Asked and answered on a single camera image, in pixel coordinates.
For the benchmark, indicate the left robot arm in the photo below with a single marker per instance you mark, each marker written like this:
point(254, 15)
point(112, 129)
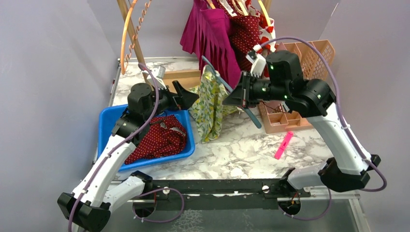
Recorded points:
point(89, 206)

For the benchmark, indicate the red poppy print skirt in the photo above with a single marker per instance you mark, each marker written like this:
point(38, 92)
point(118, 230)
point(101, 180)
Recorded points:
point(259, 27)

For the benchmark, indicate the dark red polka-dot skirt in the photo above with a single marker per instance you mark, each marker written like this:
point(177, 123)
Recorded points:
point(166, 137)

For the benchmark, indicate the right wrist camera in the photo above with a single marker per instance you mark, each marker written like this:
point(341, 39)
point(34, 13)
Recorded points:
point(258, 62)

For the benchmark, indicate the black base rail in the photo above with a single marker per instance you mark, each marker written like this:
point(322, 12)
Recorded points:
point(213, 194)

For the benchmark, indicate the lemon print skirt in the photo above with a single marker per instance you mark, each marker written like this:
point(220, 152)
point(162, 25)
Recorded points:
point(208, 111)

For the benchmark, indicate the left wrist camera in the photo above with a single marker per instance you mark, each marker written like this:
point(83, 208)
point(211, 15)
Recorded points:
point(158, 73)

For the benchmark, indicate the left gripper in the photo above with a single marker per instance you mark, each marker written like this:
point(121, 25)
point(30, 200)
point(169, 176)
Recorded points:
point(183, 99)

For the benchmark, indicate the magenta pleated skirt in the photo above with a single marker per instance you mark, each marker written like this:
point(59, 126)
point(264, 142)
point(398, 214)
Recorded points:
point(207, 33)

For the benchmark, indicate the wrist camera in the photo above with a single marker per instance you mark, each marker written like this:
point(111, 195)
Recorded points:
point(158, 73)
point(258, 62)

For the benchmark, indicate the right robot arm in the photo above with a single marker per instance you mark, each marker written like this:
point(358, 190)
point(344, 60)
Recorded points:
point(348, 168)

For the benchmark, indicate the pink marker pen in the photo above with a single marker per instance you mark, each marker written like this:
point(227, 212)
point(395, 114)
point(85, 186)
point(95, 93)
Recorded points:
point(285, 142)

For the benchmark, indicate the wooden clothes rack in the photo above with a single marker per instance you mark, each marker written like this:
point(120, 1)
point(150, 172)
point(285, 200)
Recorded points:
point(191, 78)

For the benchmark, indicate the blue plastic bin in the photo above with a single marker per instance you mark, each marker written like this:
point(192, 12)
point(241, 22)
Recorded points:
point(107, 121)

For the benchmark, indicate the orange wavy hanger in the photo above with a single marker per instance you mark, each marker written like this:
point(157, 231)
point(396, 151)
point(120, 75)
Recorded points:
point(129, 40)

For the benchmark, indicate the grey-blue hanger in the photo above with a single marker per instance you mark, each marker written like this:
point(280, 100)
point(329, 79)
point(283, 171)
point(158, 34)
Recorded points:
point(250, 114)

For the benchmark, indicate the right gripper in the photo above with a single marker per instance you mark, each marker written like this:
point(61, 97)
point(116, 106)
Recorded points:
point(239, 97)

